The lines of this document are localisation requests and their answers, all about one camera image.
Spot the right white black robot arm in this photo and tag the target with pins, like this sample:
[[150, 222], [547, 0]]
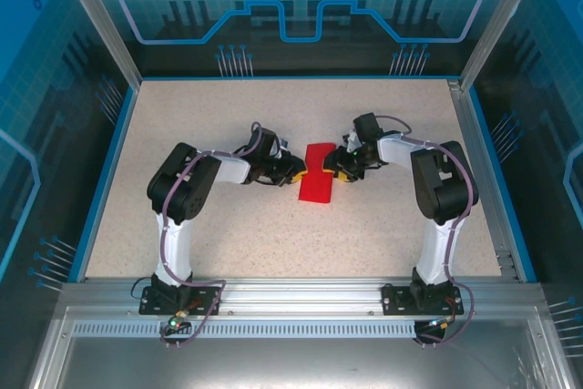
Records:
[[444, 184]]

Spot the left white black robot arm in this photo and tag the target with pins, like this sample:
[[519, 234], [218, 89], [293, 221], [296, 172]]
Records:
[[182, 188]]

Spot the blue table edge strip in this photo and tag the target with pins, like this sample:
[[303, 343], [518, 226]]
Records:
[[108, 184], [296, 78], [499, 179]]

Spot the grey metal tray panel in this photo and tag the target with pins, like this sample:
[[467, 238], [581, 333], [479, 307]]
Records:
[[296, 361]]

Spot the aluminium side rail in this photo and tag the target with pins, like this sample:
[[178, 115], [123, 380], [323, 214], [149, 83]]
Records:
[[468, 125]]

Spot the aluminium cross rail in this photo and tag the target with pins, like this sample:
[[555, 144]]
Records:
[[296, 295]]

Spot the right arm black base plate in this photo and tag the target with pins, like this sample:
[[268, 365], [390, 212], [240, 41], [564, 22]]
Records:
[[394, 300]]

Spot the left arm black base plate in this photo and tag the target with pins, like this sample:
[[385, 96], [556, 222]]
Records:
[[205, 302]]

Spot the aluminium frame post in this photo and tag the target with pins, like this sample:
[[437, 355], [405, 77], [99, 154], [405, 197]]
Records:
[[100, 20], [501, 20]]

